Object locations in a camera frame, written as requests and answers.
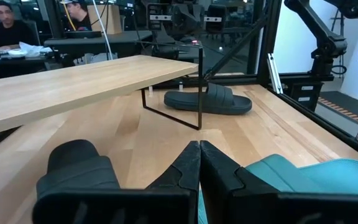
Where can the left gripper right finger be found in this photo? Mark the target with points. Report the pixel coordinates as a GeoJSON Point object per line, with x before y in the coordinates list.
{"type": "Point", "coordinates": [259, 208]}

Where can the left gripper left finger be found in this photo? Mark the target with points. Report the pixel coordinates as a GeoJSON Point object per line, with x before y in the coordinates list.
{"type": "Point", "coordinates": [120, 208]}

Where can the teal slide sandal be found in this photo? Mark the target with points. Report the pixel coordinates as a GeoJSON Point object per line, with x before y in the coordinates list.
{"type": "Point", "coordinates": [322, 177]}

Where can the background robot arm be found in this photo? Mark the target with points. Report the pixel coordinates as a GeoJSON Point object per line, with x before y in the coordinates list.
{"type": "Point", "coordinates": [182, 18]}

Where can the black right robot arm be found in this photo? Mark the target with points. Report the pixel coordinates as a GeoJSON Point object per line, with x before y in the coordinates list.
{"type": "Point", "coordinates": [322, 34]}

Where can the black control box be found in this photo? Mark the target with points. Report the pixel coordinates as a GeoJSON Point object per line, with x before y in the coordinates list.
{"type": "Point", "coordinates": [304, 95]}

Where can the black striped floor mat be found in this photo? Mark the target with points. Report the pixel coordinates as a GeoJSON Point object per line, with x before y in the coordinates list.
{"type": "Point", "coordinates": [350, 105]}

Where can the dark office desk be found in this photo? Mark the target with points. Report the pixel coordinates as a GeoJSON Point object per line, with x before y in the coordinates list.
{"type": "Point", "coordinates": [104, 42]}

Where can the cardboard box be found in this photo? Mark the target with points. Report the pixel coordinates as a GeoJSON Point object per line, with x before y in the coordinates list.
{"type": "Point", "coordinates": [104, 20]}

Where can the person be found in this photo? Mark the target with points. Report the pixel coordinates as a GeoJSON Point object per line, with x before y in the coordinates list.
{"type": "Point", "coordinates": [81, 18]}
{"type": "Point", "coordinates": [8, 34]}

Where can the wooden shelf black metal frame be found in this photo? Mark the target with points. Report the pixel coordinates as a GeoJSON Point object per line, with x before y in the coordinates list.
{"type": "Point", "coordinates": [73, 84]}

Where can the silver angle bracket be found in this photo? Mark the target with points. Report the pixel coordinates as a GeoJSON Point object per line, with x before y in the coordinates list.
{"type": "Point", "coordinates": [274, 74]}

